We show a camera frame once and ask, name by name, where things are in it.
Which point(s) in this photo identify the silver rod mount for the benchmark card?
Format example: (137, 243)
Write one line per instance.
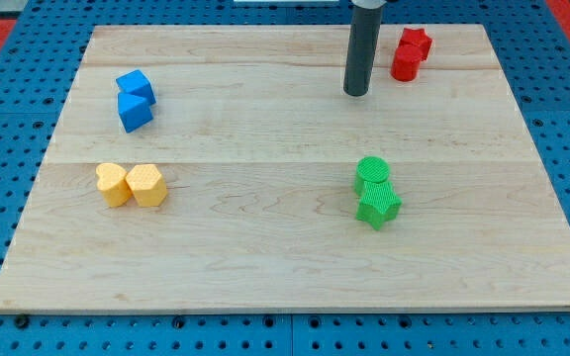
(369, 3)

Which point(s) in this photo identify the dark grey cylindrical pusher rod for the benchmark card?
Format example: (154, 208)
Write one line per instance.
(363, 35)

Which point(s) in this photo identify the red star block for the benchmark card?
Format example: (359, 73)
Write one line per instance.
(418, 38)

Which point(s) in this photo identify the red circle block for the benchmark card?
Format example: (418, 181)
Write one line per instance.
(406, 62)

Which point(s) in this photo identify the green circle block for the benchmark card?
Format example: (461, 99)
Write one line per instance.
(370, 169)

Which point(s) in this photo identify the green star block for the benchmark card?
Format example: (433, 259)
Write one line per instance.
(378, 203)

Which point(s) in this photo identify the light wooden board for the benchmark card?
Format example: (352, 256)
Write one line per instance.
(258, 145)

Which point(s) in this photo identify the blue cube block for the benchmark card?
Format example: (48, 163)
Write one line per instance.
(136, 83)

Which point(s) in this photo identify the blue triangle block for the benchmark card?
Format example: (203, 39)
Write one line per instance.
(134, 111)

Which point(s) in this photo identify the yellow hexagon block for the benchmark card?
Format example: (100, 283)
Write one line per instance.
(147, 185)

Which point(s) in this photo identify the yellow heart block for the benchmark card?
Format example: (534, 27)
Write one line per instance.
(112, 184)

